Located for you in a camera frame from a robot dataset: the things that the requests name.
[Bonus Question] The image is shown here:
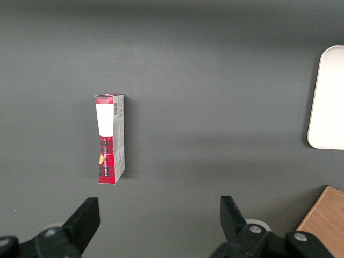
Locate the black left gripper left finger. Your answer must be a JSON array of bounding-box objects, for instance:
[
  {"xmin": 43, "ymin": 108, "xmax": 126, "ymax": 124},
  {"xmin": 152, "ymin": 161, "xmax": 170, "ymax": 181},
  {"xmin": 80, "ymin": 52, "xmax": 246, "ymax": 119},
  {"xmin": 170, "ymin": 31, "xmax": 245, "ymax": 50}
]
[{"xmin": 0, "ymin": 197, "xmax": 101, "ymax": 258}]

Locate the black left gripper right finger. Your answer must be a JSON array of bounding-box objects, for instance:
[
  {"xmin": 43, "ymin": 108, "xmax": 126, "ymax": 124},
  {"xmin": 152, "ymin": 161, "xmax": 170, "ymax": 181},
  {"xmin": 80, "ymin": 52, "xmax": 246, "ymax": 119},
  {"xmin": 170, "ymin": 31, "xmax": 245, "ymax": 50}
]
[{"xmin": 208, "ymin": 195, "xmax": 335, "ymax": 258}]

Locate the cream rectangular tray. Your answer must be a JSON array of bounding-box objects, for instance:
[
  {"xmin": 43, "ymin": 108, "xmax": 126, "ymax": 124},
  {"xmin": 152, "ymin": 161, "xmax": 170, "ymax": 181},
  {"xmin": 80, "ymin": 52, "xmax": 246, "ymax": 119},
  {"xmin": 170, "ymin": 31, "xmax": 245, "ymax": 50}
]
[{"xmin": 306, "ymin": 45, "xmax": 344, "ymax": 151}]

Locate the red plaid cardboard box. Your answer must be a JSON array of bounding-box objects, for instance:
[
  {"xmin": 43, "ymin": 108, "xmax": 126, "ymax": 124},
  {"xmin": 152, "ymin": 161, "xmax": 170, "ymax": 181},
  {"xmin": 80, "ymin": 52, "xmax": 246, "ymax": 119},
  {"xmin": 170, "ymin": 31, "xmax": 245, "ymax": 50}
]
[{"xmin": 95, "ymin": 93, "xmax": 126, "ymax": 185}]

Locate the wooden drawer cabinet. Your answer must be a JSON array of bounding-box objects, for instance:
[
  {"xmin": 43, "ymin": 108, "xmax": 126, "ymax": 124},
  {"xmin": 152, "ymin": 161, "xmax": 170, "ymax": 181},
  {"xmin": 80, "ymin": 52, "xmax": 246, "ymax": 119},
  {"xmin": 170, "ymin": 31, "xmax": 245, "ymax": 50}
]
[{"xmin": 295, "ymin": 185, "xmax": 344, "ymax": 258}]

